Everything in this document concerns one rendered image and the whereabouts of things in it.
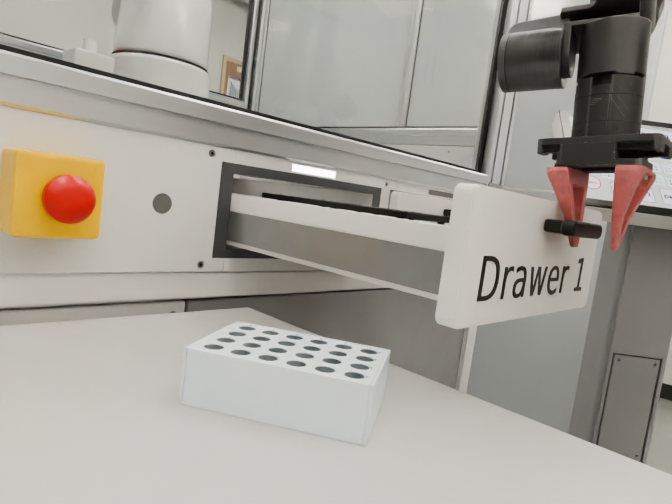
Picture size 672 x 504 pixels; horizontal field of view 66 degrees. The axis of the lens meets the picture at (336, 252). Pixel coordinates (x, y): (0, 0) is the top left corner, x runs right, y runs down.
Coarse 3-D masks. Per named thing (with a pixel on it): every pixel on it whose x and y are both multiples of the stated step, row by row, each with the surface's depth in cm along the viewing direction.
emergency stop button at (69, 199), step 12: (60, 180) 41; (72, 180) 42; (84, 180) 43; (48, 192) 41; (60, 192) 41; (72, 192) 42; (84, 192) 43; (48, 204) 41; (60, 204) 41; (72, 204) 42; (84, 204) 43; (60, 216) 42; (72, 216) 42; (84, 216) 43
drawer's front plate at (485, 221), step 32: (480, 192) 38; (512, 192) 42; (480, 224) 39; (512, 224) 43; (448, 256) 39; (480, 256) 40; (512, 256) 44; (544, 256) 49; (576, 256) 55; (448, 288) 39; (512, 288) 45; (544, 288) 50; (448, 320) 39; (480, 320) 42
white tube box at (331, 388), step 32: (192, 352) 33; (224, 352) 33; (256, 352) 34; (288, 352) 35; (320, 352) 36; (352, 352) 37; (384, 352) 38; (192, 384) 33; (224, 384) 33; (256, 384) 32; (288, 384) 32; (320, 384) 31; (352, 384) 31; (384, 384) 38; (256, 416) 32; (288, 416) 32; (320, 416) 31; (352, 416) 31
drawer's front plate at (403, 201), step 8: (392, 192) 83; (400, 192) 82; (392, 200) 82; (400, 200) 82; (408, 200) 84; (416, 200) 85; (424, 200) 87; (432, 200) 88; (440, 200) 90; (448, 200) 92; (392, 208) 82; (400, 208) 82; (408, 208) 84; (416, 208) 85; (424, 208) 87; (432, 208) 89; (440, 208) 90; (448, 208) 92; (448, 216) 93
